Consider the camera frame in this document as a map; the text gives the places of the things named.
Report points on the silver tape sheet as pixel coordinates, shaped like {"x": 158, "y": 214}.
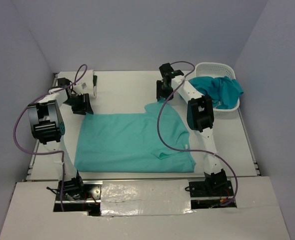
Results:
{"x": 145, "y": 198}

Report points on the white and green t-shirt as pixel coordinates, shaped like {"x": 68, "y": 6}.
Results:
{"x": 89, "y": 78}

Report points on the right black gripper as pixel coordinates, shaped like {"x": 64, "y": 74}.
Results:
{"x": 159, "y": 93}

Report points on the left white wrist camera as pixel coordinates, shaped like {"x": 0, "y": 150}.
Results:
{"x": 80, "y": 87}

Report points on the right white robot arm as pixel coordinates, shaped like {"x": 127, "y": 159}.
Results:
{"x": 199, "y": 118}

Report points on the white plastic laundry basket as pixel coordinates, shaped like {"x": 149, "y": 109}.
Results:
{"x": 215, "y": 70}

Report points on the teal t-shirt in basket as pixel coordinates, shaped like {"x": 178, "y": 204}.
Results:
{"x": 224, "y": 92}

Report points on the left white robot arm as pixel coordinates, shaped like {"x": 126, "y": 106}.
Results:
{"x": 47, "y": 126}

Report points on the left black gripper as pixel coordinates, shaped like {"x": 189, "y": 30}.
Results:
{"x": 84, "y": 107}

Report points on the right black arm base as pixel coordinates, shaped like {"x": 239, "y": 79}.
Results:
{"x": 214, "y": 185}

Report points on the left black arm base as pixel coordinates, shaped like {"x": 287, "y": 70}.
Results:
{"x": 77, "y": 190}

